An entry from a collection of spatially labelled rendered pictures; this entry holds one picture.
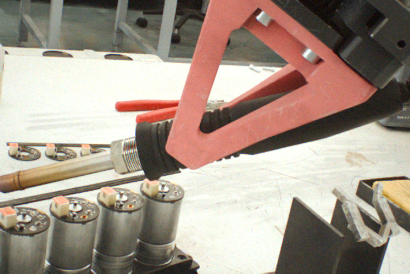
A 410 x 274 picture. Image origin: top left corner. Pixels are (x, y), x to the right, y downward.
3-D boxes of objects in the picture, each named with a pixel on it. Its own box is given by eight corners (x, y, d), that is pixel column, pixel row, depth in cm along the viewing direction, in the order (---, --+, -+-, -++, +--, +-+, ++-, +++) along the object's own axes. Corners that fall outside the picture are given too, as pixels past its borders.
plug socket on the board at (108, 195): (119, 203, 36) (121, 191, 36) (105, 206, 36) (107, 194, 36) (111, 196, 37) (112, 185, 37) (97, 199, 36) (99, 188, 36)
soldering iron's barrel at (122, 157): (0, 209, 29) (145, 176, 28) (-13, 176, 29) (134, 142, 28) (12, 193, 31) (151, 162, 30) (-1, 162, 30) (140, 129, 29)
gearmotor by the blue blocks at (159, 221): (178, 272, 41) (193, 193, 39) (144, 283, 39) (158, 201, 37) (153, 251, 42) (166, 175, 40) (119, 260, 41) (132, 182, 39)
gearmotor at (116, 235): (139, 284, 39) (153, 202, 37) (102, 296, 37) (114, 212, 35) (115, 262, 40) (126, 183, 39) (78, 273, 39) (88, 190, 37)
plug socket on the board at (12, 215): (21, 225, 33) (22, 212, 33) (3, 229, 32) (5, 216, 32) (13, 217, 33) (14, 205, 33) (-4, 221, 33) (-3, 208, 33)
